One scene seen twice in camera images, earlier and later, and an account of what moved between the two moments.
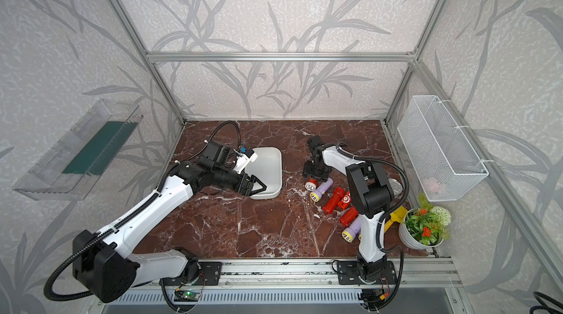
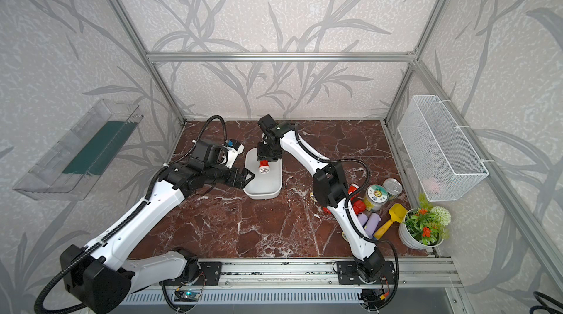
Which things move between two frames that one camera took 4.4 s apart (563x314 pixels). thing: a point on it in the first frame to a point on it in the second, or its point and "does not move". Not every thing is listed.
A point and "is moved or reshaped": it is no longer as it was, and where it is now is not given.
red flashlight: x=311 y=184 is moved or reshaped
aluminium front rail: x=319 y=274 does not move
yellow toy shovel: x=396 y=216 does not move
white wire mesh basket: x=447 y=162 does not move
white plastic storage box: x=267 y=167 does not move
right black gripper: x=306 y=170 to x=261 y=157
